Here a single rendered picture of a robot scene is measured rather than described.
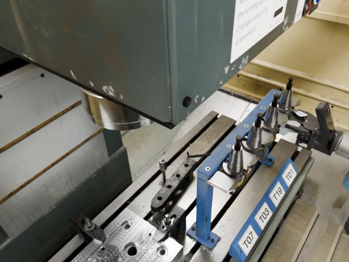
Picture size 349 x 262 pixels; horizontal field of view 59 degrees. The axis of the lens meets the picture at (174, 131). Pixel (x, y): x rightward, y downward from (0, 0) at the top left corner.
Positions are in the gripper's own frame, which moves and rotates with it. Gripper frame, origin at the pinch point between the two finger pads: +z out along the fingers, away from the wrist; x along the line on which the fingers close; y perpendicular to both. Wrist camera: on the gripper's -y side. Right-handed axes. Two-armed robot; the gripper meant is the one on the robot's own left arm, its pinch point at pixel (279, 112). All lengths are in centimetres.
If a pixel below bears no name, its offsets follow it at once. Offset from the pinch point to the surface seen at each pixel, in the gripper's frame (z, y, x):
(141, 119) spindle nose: 6, -33, -59
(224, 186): -1.8, -2.5, -39.7
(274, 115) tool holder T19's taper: -2.1, -7.4, -11.9
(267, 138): -2.9, -2.5, -16.8
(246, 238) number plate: -9.2, 24.3, -33.3
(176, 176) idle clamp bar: 23.2, 24.4, -26.6
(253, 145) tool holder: -1.6, -4.3, -23.8
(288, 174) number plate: -9.6, 24.7, -0.4
